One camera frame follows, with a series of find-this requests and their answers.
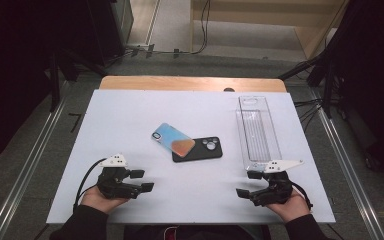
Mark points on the aluminium floor rail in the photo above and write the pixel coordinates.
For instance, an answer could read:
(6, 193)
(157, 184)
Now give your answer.
(26, 166)
(350, 166)

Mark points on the wooden shelf unit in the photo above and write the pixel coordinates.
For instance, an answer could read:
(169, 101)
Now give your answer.
(313, 20)

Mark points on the black metal stand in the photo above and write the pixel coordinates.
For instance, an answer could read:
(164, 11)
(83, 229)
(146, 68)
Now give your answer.
(55, 83)
(313, 66)

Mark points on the dark cabinet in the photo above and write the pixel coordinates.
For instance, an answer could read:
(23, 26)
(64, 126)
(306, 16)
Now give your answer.
(111, 26)

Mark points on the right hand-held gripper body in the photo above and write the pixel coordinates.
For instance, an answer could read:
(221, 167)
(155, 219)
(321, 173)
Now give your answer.
(275, 191)

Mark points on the blue gradient phone case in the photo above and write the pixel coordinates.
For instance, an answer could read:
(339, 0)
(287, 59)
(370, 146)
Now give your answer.
(170, 135)

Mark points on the person's left hand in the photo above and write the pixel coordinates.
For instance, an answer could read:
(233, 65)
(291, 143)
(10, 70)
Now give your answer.
(96, 201)

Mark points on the black phone case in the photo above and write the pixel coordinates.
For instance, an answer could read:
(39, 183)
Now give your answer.
(206, 153)

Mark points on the white board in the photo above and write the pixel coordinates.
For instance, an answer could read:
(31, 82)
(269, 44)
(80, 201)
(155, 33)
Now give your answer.
(186, 200)

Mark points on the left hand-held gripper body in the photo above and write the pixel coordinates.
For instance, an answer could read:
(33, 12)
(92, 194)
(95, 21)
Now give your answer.
(113, 185)

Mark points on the person's torso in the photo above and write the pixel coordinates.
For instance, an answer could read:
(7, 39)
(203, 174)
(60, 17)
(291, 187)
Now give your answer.
(196, 234)

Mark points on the clear plastic tray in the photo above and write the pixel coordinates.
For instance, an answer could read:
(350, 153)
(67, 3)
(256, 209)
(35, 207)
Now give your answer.
(258, 133)

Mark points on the black curtain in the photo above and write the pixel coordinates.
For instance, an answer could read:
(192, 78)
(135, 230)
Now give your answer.
(373, 83)
(16, 66)

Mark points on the person's right hand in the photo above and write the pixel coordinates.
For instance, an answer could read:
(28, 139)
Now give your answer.
(291, 210)

